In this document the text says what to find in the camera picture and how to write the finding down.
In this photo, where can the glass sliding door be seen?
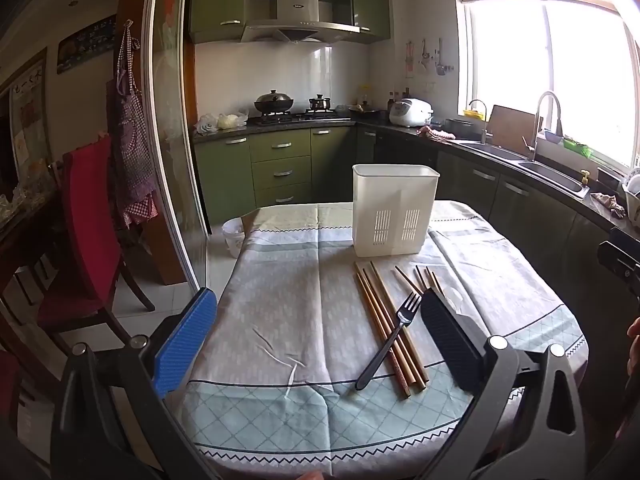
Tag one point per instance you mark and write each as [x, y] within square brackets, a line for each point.
[164, 102]

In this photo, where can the wooden chopstick five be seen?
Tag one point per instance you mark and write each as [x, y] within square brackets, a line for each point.
[420, 278]

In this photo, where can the white rice cooker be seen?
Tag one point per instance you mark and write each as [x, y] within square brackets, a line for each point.
[411, 113]

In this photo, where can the black wok with lid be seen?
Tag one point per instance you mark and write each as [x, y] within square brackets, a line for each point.
[273, 103]

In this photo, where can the black plastic fork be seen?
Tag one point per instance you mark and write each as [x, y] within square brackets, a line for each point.
[404, 315]

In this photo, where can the steel range hood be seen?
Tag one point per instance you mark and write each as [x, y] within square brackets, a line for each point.
[298, 21]

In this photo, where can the wooden chopstick four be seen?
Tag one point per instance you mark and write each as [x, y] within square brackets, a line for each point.
[409, 281]

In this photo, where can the white trash bin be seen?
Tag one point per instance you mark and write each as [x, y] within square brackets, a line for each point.
[233, 232]

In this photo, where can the gas stove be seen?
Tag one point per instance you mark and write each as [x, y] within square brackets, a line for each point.
[289, 118]

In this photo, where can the wooden chopstick one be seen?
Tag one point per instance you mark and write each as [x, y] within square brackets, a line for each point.
[381, 333]

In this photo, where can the red chair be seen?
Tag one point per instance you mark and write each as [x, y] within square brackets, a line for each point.
[83, 291]

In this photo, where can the person's right hand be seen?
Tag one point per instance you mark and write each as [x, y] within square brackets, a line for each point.
[633, 333]

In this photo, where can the small chrome tap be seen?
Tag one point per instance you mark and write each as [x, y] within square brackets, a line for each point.
[478, 110]

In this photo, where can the red dish cloth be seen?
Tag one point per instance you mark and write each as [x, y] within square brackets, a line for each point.
[434, 134]

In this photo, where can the wooden chopstick six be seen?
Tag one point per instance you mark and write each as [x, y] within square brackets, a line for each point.
[430, 278]

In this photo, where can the wooden chopstick two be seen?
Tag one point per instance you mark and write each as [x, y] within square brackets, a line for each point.
[405, 350]

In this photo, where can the patterned tablecloth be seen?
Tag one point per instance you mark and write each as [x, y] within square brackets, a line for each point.
[271, 394]

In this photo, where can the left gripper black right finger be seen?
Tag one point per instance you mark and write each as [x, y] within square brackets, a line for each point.
[457, 338]

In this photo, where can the steel sink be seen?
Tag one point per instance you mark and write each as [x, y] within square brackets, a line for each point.
[548, 174]

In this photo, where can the green lower cabinets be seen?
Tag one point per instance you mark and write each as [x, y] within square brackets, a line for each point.
[256, 169]

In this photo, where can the white plastic utensil holder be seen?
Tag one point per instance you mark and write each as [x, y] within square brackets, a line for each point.
[392, 208]

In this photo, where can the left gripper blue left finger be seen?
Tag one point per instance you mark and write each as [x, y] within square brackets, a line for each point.
[178, 349]

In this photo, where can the wooden chopstick seven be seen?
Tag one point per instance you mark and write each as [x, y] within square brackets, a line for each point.
[439, 289]

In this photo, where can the hanging checkered apron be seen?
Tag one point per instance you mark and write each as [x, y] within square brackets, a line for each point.
[135, 175]

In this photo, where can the wooden cutting board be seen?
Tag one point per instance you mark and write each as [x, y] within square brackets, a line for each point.
[513, 130]

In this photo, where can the chrome kitchen faucet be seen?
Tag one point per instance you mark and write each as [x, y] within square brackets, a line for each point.
[547, 123]

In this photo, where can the small black pot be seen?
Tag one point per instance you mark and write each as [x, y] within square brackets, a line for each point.
[320, 103]

